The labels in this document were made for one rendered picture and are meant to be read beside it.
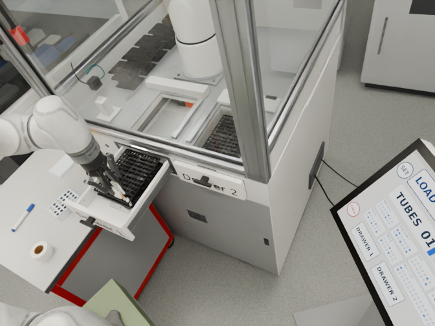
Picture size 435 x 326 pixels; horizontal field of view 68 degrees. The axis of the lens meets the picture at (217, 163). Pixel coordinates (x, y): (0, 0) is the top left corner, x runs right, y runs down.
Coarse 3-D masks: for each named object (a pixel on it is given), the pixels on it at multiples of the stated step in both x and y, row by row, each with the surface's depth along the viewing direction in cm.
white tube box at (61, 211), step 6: (66, 192) 142; (72, 192) 141; (60, 198) 141; (66, 198) 140; (72, 198) 139; (78, 198) 139; (54, 204) 140; (60, 204) 138; (54, 210) 137; (60, 210) 137; (66, 210) 136; (54, 216) 135; (60, 216) 135; (66, 216) 138
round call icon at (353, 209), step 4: (356, 200) 88; (348, 204) 90; (352, 204) 89; (356, 204) 88; (348, 208) 89; (352, 208) 88; (356, 208) 87; (360, 208) 86; (348, 212) 89; (352, 212) 88; (356, 212) 87; (360, 212) 86; (352, 216) 88; (356, 216) 87
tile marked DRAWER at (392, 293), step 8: (384, 264) 78; (376, 272) 79; (384, 272) 77; (376, 280) 79; (384, 280) 77; (392, 280) 75; (384, 288) 77; (392, 288) 75; (400, 288) 73; (384, 296) 76; (392, 296) 75; (400, 296) 73; (392, 304) 74
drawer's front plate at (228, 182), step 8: (176, 160) 123; (176, 168) 125; (184, 168) 122; (192, 168) 119; (200, 168) 119; (184, 176) 127; (192, 176) 124; (200, 176) 121; (208, 176) 117; (216, 176) 115; (224, 176) 114; (200, 184) 126; (216, 184) 120; (224, 184) 117; (232, 184) 114; (240, 184) 111; (224, 192) 122; (232, 192) 119; (240, 192) 116
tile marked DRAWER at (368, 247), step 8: (360, 224) 85; (352, 232) 87; (360, 232) 85; (368, 232) 83; (360, 240) 84; (368, 240) 82; (360, 248) 84; (368, 248) 82; (376, 248) 80; (368, 256) 82; (376, 256) 80
